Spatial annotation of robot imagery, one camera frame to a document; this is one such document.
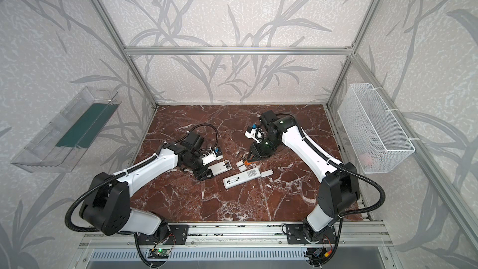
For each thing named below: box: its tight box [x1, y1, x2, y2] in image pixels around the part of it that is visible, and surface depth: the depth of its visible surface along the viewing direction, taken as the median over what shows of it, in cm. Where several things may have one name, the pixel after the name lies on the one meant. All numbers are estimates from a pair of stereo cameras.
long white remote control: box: [222, 167, 262, 190], surface depth 90 cm
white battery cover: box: [260, 169, 274, 178], surface depth 93 cm
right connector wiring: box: [306, 245, 333, 263], surface depth 73 cm
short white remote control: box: [207, 160, 233, 177], surface depth 94 cm
